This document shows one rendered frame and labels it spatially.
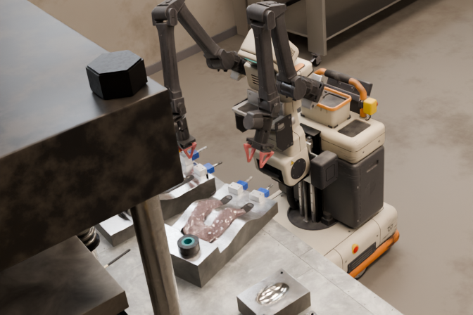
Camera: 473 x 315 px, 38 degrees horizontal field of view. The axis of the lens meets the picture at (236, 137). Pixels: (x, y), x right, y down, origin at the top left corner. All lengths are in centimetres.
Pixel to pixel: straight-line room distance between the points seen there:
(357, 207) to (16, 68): 231
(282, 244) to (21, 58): 151
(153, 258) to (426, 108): 387
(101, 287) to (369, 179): 210
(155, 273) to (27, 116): 44
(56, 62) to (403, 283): 263
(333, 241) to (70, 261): 205
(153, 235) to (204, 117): 378
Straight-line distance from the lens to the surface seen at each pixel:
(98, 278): 154
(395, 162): 450
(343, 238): 347
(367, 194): 343
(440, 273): 374
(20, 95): 128
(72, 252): 162
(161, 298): 148
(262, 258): 261
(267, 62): 260
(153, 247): 139
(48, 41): 148
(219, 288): 252
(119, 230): 276
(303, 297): 237
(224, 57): 301
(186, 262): 249
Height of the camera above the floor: 254
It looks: 32 degrees down
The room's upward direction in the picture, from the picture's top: 7 degrees counter-clockwise
